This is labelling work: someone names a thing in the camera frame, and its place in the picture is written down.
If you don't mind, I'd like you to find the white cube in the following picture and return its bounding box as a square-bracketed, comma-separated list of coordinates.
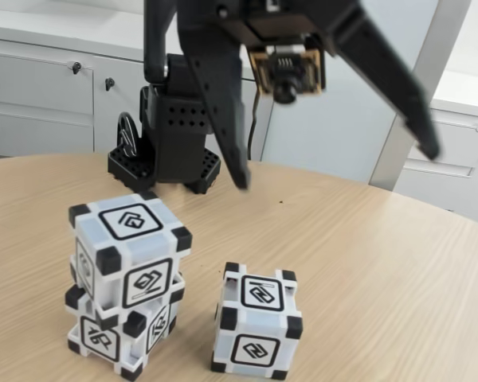
[210, 261, 304, 380]
[65, 274, 186, 379]
[67, 190, 194, 320]

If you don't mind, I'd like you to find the black round clamp knob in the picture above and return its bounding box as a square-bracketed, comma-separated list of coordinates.
[116, 111, 140, 160]

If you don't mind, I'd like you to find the white drawer cabinet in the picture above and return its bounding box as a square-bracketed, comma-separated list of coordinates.
[393, 69, 478, 230]

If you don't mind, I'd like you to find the white low cabinet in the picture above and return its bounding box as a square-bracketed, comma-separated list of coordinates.
[0, 7, 280, 164]

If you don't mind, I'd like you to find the white cube, branching glyph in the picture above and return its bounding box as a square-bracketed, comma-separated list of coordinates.
[65, 274, 186, 379]

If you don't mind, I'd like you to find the black camera cable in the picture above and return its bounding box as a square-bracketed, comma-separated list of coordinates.
[249, 89, 263, 161]

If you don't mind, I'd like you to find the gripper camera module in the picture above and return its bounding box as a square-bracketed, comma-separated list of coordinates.
[249, 43, 327, 107]

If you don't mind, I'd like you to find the grey metal frame post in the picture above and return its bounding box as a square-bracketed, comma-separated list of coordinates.
[368, 0, 473, 188]

